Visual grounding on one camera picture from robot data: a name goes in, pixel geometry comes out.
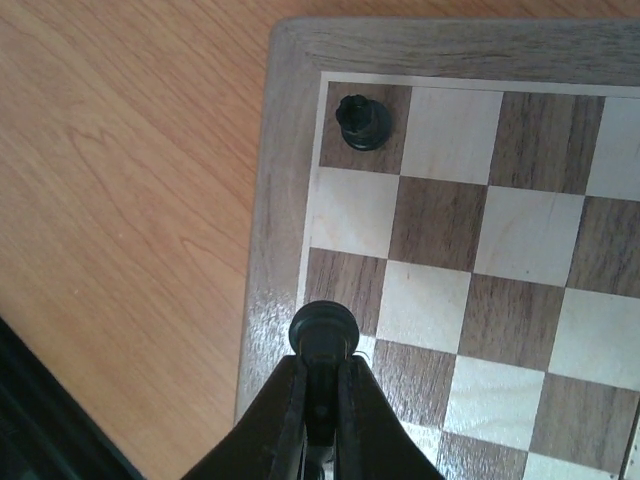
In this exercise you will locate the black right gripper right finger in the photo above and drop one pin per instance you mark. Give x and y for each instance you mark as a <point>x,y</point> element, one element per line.
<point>371,443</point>

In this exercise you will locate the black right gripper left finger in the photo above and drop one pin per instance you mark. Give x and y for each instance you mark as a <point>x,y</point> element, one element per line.
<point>267,442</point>

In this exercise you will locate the black rook piece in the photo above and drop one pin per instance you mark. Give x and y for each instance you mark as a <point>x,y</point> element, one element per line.
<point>365,124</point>
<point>323,334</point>

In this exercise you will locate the wooden chess board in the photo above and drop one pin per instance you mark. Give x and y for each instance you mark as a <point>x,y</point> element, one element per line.
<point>489,250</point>

